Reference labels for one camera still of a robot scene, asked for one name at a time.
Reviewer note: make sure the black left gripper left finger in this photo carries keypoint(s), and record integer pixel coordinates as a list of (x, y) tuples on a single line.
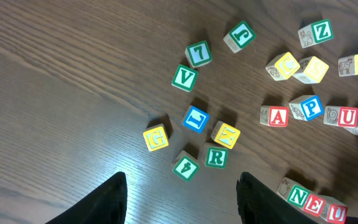
[(106, 204)]

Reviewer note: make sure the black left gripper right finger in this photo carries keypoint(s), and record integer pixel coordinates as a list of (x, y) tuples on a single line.
[(258, 204)]

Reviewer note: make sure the green N block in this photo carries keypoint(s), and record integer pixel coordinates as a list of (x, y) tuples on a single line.
[(292, 192)]

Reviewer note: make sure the red E block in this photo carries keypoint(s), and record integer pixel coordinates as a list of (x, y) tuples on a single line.
[(314, 205)]

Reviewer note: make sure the green R block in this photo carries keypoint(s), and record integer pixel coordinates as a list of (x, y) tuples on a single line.
[(215, 156)]

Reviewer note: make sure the red u block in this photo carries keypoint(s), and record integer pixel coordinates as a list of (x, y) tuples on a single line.
[(334, 211), (341, 116)]

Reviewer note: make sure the yellow block beside R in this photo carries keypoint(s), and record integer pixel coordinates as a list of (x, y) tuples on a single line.
[(225, 135)]

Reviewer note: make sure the green 4 block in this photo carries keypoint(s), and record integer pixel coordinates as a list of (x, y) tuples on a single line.
[(185, 166)]

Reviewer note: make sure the yellow block far left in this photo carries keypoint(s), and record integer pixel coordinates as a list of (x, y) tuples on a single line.
[(156, 137)]

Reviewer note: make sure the red A block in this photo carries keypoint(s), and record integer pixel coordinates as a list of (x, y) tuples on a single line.
[(274, 116)]

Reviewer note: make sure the blue L block lower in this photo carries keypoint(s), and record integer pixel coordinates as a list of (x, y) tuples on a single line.
[(195, 119)]

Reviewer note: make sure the blue P block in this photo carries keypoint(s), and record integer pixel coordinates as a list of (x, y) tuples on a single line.
[(306, 107)]

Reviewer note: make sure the yellow block near J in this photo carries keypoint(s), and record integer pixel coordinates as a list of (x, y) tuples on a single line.
[(282, 67)]

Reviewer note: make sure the yellow S block left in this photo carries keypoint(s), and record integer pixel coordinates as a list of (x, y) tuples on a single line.
[(312, 70)]

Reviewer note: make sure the green V block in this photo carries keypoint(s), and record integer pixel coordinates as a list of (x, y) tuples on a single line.
[(185, 78)]

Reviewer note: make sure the green 7 block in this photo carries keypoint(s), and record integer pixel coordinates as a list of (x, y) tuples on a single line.
[(198, 54)]

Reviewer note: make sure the yellow block top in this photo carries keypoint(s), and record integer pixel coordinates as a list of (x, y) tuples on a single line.
[(348, 66)]

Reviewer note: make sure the green J block left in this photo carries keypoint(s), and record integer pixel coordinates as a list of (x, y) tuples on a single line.
[(239, 37)]

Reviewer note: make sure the green Z block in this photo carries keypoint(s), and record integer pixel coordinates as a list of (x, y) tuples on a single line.
[(316, 33)]

